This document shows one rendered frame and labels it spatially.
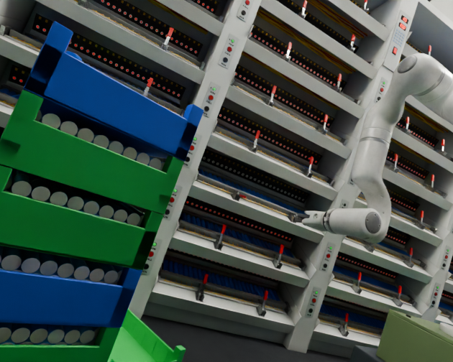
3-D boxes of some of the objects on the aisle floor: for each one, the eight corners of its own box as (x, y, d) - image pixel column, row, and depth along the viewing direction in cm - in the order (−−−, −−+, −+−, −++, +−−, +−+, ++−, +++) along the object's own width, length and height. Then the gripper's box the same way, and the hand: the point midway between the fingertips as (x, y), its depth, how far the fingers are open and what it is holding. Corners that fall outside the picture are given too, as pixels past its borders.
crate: (175, 381, 72) (186, 349, 73) (100, 405, 56) (116, 363, 57) (114, 319, 91) (124, 294, 92) (47, 324, 76) (59, 294, 76)
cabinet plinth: (410, 371, 147) (413, 361, 147) (-160, 250, 75) (-152, 231, 76) (384, 353, 162) (386, 344, 162) (-114, 237, 90) (-107, 221, 91)
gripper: (354, 217, 100) (318, 217, 117) (318, 202, 95) (285, 203, 112) (350, 239, 99) (314, 235, 115) (312, 224, 93) (280, 222, 110)
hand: (303, 220), depth 112 cm, fingers open, 3 cm apart
